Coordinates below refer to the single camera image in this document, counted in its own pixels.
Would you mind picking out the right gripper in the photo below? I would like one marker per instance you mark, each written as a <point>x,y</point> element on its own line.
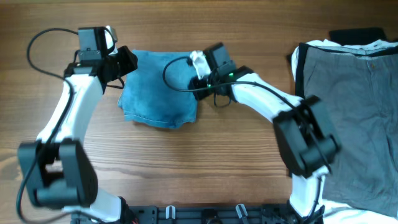
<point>194,83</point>

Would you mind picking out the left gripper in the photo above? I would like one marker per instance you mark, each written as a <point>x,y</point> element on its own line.
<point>130,63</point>

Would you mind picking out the light blue denim jeans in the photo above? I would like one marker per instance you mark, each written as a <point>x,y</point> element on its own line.
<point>147,99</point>

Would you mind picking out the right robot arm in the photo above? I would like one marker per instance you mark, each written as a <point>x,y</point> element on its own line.
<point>307,139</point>

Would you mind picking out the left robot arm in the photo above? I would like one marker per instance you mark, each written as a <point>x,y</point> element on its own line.
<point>57,173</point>

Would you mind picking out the grey shorts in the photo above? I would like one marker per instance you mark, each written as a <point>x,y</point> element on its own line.
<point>363,124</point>

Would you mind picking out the black garment in pile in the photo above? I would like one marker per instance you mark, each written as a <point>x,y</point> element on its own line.
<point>371,42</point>

